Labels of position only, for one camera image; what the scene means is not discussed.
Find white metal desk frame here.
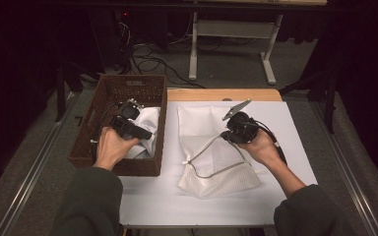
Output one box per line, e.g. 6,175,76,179
188,0,329,87

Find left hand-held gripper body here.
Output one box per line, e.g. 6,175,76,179
110,97,146,141

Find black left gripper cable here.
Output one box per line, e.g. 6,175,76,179
91,102,120,163

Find white mesh laundry bag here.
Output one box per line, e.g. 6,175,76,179
176,104,264,199

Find white table board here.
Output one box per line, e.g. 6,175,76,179
119,100,319,228

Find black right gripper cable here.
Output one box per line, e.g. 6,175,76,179
255,119,288,165

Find brown woven basket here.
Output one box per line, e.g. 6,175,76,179
67,74,168,177

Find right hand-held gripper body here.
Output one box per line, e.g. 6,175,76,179
221,98,260,145

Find black floor cables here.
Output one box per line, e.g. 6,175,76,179
117,19,208,90

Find person's right hand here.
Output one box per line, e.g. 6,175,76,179
237,129,284,166

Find black computer tower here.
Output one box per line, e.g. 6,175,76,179
88,9,136,75

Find person's left hand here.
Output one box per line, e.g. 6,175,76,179
93,127,141,171

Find black metal stand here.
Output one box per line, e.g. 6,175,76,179
278,70,340,135
54,62,84,123

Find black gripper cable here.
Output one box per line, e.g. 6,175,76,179
255,119,288,165
91,102,120,163

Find white shirt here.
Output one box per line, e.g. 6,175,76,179
124,106,161,160

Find metal floor rail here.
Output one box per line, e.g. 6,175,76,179
0,92,80,236
309,100,378,236

